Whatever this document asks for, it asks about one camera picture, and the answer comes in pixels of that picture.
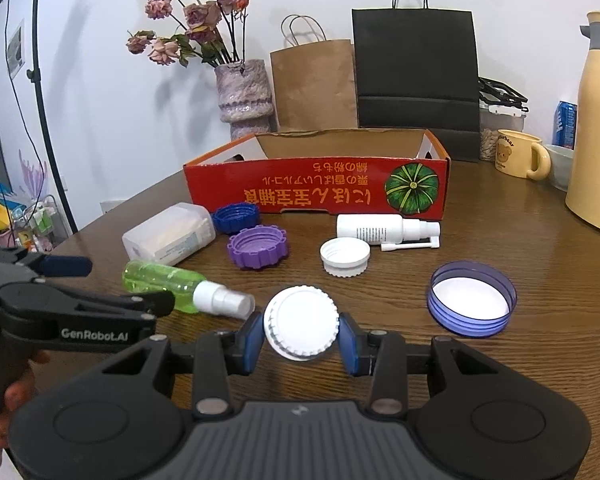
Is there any white ridged jar lid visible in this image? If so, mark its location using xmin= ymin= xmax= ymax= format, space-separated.
xmin=263 ymin=285 xmax=339 ymax=362

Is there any green spray bottle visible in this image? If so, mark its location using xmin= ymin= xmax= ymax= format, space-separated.
xmin=122 ymin=260 xmax=256 ymax=320

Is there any person's left hand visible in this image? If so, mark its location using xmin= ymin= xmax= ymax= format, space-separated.
xmin=0 ymin=365 xmax=36 ymax=450

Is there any small white ridged lid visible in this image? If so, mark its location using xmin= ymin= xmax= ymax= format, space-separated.
xmin=320 ymin=237 xmax=370 ymax=278

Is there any purple plastic bottle cap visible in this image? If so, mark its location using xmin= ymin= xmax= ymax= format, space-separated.
xmin=227 ymin=226 xmax=288 ymax=270

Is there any white nasal spray bottle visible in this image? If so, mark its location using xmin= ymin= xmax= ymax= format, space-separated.
xmin=336 ymin=214 xmax=440 ymax=252

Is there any purple rimmed jar lid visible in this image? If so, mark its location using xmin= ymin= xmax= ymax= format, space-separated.
xmin=426 ymin=260 xmax=518 ymax=338

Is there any blue plastic bottle cap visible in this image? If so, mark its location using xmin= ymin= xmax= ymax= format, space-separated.
xmin=211 ymin=202 xmax=260 ymax=235

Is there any translucent white plastic box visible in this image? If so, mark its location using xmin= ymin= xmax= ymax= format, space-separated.
xmin=122 ymin=203 xmax=216 ymax=266

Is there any red cardboard box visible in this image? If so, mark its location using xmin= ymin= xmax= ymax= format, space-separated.
xmin=184 ymin=129 xmax=451 ymax=220

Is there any pink speckled ceramic vase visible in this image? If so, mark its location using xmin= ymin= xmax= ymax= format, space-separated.
xmin=214 ymin=60 xmax=274 ymax=140

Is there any yellow bear mug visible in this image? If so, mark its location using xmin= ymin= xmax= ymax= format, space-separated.
xmin=494 ymin=129 xmax=552 ymax=181

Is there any brown paper bag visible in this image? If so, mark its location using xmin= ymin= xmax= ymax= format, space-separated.
xmin=270 ymin=14 xmax=358 ymax=131

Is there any clear jar with black lid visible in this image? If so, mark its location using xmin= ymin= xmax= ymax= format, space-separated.
xmin=478 ymin=77 xmax=529 ymax=162

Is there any white ceramic cup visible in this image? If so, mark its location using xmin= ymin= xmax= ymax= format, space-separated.
xmin=545 ymin=145 xmax=574 ymax=192

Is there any cream thermos jug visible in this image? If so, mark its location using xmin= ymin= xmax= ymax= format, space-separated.
xmin=566 ymin=11 xmax=600 ymax=230

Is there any black paper bag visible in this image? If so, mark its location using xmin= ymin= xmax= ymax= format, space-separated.
xmin=352 ymin=0 xmax=480 ymax=162

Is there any blue soda can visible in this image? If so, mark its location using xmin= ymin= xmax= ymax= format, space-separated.
xmin=553 ymin=101 xmax=578 ymax=150

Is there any dried pink flower bouquet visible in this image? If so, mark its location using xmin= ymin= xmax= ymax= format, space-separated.
xmin=125 ymin=0 xmax=250 ymax=68

